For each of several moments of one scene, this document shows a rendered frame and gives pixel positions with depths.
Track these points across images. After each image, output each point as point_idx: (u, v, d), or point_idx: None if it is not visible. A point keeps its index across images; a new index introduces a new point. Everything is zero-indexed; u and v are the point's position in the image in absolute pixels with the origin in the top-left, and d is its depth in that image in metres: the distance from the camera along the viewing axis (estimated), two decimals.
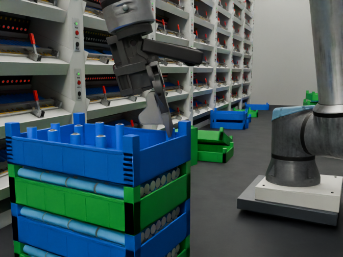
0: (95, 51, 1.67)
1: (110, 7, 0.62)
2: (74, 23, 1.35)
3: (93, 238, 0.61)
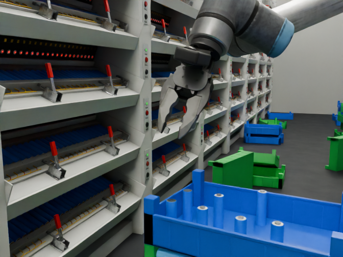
0: (152, 74, 1.56)
1: None
2: (144, 49, 1.25)
3: None
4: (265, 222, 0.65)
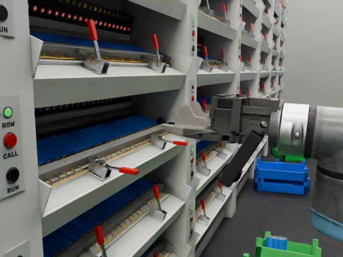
0: (79, 139, 0.72)
1: (304, 119, 0.57)
2: (0, 112, 0.41)
3: None
4: None
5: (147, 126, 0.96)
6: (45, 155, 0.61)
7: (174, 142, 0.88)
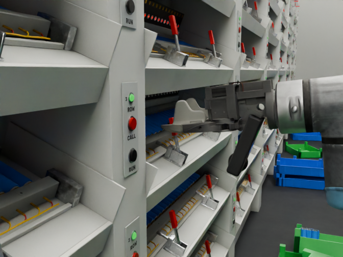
0: None
1: (299, 92, 0.57)
2: (126, 97, 0.45)
3: None
4: None
5: None
6: None
7: None
